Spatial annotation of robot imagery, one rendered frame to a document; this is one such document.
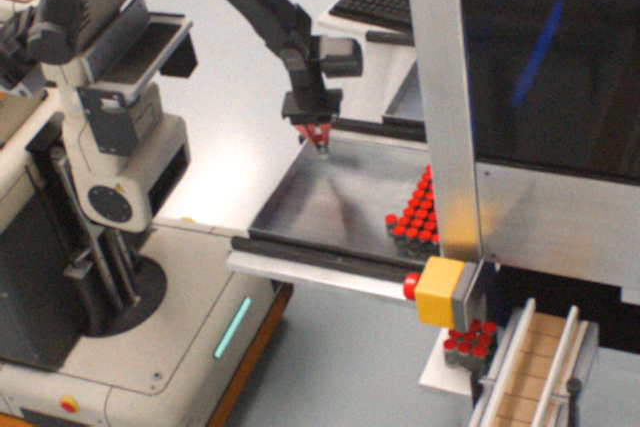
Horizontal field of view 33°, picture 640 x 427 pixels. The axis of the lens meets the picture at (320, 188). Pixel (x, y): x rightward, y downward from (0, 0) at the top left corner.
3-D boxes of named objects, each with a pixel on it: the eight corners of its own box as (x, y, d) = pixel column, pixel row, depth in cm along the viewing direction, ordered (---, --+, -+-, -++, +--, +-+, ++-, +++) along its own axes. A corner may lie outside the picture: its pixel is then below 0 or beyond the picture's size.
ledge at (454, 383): (535, 344, 164) (535, 336, 163) (511, 412, 156) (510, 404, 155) (447, 326, 170) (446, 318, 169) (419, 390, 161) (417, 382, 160)
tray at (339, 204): (488, 176, 191) (487, 161, 189) (439, 282, 174) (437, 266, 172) (312, 147, 205) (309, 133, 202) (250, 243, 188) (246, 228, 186)
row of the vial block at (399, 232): (442, 184, 191) (439, 164, 188) (405, 255, 180) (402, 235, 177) (430, 182, 192) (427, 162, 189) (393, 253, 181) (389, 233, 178)
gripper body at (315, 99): (340, 119, 188) (332, 85, 183) (282, 122, 190) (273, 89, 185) (344, 95, 193) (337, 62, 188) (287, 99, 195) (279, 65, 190)
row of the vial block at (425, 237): (466, 188, 189) (464, 168, 186) (431, 260, 178) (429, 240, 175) (454, 186, 190) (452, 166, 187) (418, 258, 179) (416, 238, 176)
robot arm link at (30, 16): (18, 16, 186) (10, 42, 183) (45, -11, 179) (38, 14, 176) (65, 40, 190) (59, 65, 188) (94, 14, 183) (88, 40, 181)
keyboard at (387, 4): (513, 18, 239) (513, 8, 238) (483, 53, 231) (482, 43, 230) (360, -16, 260) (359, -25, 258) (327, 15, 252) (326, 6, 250)
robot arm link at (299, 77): (285, 38, 185) (279, 58, 181) (325, 35, 184) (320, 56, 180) (293, 71, 190) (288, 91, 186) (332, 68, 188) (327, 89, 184)
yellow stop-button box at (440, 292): (481, 297, 160) (478, 263, 155) (466, 334, 155) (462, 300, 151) (432, 288, 163) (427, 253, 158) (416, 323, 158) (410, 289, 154)
